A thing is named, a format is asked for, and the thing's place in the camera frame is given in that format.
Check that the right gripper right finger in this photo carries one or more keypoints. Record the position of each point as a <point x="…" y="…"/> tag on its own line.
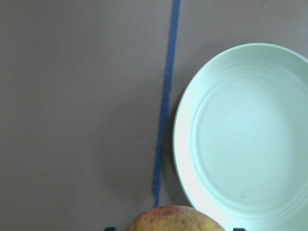
<point x="239" y="229"/>

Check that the red yellow mango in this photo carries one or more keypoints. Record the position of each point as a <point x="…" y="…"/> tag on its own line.
<point x="173" y="218"/>

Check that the light green plate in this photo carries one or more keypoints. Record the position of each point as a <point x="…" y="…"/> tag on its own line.
<point x="240" y="139"/>

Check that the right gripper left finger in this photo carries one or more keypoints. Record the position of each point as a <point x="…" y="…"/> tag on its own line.
<point x="110" y="229"/>

